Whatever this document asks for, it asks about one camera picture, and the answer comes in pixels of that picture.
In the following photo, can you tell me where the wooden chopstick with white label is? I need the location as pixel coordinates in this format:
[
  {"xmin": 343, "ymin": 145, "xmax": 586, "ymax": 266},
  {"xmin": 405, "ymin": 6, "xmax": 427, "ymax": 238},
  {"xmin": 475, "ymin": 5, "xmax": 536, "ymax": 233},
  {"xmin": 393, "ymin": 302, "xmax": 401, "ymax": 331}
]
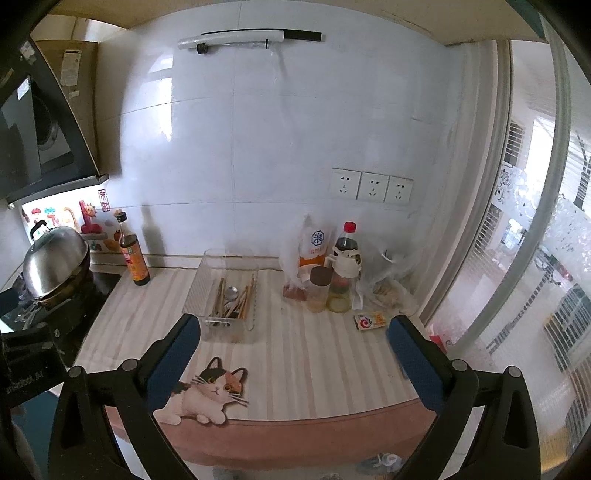
[{"xmin": 242, "ymin": 274, "xmax": 256, "ymax": 320}]

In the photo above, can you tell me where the black wok on stove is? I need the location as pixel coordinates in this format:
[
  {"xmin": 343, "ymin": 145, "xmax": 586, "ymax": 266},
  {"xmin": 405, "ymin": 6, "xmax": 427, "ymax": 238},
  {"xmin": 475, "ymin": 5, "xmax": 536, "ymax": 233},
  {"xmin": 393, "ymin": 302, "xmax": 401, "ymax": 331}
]
[{"xmin": 1, "ymin": 270, "xmax": 96, "ymax": 332}]

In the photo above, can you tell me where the red white card packet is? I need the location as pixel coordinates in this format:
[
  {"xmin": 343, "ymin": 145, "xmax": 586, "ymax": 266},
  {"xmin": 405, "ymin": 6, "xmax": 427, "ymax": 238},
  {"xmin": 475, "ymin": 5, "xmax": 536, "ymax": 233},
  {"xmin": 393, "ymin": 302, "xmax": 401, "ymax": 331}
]
[{"xmin": 353, "ymin": 312, "xmax": 388, "ymax": 331}]

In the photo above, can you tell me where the steel wok lid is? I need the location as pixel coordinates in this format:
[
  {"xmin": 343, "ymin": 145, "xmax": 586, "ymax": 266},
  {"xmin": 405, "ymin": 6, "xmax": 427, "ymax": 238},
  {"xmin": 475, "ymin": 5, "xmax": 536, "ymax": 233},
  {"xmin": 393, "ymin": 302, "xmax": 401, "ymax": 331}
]
[{"xmin": 23, "ymin": 220, "xmax": 90, "ymax": 300}]

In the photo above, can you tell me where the thin wooden chopstick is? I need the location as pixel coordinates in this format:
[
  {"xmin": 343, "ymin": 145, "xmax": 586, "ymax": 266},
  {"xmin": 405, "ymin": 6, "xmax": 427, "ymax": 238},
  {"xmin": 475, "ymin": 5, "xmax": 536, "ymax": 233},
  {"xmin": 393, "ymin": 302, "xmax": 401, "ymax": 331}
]
[{"xmin": 212, "ymin": 278, "xmax": 225, "ymax": 317}]

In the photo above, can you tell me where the clear plastic utensil tray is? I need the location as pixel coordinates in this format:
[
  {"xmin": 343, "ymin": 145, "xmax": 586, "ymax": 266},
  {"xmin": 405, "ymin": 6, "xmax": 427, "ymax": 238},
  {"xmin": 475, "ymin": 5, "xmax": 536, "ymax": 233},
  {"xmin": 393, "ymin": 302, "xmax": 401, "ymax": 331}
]
[{"xmin": 183, "ymin": 249, "xmax": 259, "ymax": 343}]

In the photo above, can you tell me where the wooden chopstick with worn tip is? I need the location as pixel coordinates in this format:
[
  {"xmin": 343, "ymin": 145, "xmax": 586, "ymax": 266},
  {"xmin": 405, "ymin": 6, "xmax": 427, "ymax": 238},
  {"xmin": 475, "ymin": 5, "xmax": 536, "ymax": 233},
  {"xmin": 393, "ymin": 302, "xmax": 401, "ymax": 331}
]
[{"xmin": 238, "ymin": 285, "xmax": 252, "ymax": 320}]

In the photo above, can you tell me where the metal spoon in tray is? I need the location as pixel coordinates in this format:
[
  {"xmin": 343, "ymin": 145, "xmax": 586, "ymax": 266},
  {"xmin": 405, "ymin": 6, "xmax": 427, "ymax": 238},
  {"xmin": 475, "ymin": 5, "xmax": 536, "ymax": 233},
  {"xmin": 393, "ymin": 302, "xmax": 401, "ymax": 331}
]
[{"xmin": 223, "ymin": 286, "xmax": 239, "ymax": 301}]

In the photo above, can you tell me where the crumpled clear plastic bag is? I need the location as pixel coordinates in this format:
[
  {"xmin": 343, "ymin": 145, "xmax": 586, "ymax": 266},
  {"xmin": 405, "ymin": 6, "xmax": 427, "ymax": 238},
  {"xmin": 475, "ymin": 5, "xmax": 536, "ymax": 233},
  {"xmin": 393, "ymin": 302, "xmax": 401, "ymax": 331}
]
[{"xmin": 356, "ymin": 243, "xmax": 418, "ymax": 316}]

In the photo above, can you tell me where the dark soy sauce bottle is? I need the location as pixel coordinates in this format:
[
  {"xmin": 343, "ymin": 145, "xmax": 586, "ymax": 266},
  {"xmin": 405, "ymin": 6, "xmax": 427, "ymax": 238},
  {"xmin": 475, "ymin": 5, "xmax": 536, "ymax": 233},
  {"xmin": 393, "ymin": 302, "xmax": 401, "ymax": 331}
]
[{"xmin": 114, "ymin": 209, "xmax": 150, "ymax": 286}]

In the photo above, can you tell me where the white lid oil dispenser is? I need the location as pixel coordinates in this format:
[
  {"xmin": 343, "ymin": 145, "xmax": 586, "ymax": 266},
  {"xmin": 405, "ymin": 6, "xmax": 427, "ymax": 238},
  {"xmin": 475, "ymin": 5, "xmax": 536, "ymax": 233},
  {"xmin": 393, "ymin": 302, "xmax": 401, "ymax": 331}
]
[{"xmin": 325, "ymin": 248, "xmax": 362, "ymax": 313}]

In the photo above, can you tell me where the brown lid glass jar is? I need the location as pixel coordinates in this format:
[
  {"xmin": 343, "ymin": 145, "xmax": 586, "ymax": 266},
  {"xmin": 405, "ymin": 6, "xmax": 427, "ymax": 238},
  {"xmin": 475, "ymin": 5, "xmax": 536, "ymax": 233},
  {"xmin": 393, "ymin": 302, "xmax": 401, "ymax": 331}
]
[{"xmin": 305, "ymin": 266, "xmax": 332, "ymax": 313}]

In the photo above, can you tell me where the red cap dark bottle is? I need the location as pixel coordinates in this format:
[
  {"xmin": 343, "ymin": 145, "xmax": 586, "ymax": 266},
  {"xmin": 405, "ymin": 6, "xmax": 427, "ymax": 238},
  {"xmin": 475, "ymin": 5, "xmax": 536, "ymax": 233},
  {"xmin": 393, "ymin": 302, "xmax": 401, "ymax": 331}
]
[{"xmin": 334, "ymin": 221, "xmax": 358, "ymax": 256}]

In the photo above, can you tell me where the white orange bag in plastic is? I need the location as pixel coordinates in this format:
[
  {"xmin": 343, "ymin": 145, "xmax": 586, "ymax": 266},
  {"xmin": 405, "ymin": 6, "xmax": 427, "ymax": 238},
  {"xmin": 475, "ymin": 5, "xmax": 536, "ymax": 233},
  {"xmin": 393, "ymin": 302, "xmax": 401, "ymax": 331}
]
[{"xmin": 279, "ymin": 214, "xmax": 335, "ymax": 301}]

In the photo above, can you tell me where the black range hood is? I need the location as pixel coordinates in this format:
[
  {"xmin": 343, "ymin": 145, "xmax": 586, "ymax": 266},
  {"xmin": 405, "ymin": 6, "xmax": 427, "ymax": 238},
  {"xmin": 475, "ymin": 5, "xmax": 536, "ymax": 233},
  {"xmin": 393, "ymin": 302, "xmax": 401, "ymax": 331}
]
[{"xmin": 1, "ymin": 38, "xmax": 108, "ymax": 203}]

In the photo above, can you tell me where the triple white wall socket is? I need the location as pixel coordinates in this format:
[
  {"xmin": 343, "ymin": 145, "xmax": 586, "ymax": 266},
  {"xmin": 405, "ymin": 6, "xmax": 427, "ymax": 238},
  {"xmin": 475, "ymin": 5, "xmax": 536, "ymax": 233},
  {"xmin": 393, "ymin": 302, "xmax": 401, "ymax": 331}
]
[{"xmin": 329, "ymin": 168, "xmax": 414, "ymax": 206}]

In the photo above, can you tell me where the white wall rail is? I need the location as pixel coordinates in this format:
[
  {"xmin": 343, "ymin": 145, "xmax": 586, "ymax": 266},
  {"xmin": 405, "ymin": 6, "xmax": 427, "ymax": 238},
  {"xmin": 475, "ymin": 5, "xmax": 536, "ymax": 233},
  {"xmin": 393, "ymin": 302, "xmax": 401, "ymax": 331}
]
[{"xmin": 177, "ymin": 28, "xmax": 322, "ymax": 55}]

